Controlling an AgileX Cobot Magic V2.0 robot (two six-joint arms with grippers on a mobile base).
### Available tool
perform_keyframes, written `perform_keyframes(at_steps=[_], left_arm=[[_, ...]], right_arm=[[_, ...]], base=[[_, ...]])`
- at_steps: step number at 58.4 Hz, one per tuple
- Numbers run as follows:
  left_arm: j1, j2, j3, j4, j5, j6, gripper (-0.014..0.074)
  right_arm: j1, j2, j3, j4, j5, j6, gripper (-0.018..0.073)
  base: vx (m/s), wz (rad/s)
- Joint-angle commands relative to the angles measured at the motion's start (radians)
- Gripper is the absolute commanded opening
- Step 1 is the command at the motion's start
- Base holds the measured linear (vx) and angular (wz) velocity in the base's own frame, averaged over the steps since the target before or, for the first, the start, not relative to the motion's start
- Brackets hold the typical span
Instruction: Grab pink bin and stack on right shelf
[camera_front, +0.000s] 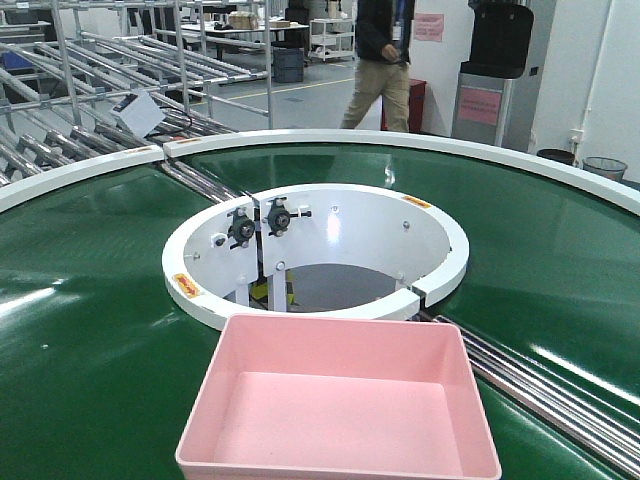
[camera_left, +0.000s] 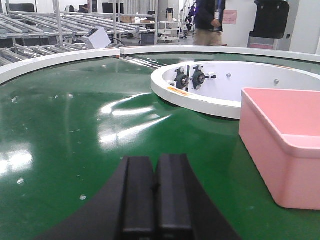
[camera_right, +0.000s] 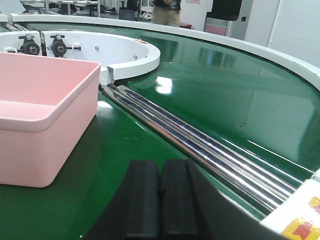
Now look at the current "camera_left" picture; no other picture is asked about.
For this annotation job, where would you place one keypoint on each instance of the white label printer box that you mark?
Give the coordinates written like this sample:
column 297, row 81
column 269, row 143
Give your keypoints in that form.
column 96, row 38

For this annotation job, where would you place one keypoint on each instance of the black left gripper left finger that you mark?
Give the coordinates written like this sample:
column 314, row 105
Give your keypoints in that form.
column 122, row 210

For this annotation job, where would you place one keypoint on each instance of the person in dark jacket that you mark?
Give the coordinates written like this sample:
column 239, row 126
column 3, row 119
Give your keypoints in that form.
column 208, row 22

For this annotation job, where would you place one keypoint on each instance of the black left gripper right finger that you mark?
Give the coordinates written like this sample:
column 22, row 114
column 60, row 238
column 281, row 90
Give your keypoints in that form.
column 183, row 208

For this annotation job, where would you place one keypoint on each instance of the pink plastic bin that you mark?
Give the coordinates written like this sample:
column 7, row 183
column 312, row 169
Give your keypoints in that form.
column 280, row 128

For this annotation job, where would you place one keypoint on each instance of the white outer conveyor rail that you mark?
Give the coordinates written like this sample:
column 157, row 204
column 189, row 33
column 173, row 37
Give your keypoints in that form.
column 16, row 69

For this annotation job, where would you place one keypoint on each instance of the white wire cart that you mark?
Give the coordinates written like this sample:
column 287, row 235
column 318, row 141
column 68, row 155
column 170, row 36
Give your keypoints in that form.
column 168, row 31

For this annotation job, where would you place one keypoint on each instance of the metal roller rack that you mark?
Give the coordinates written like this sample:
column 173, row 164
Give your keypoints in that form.
column 36, row 35

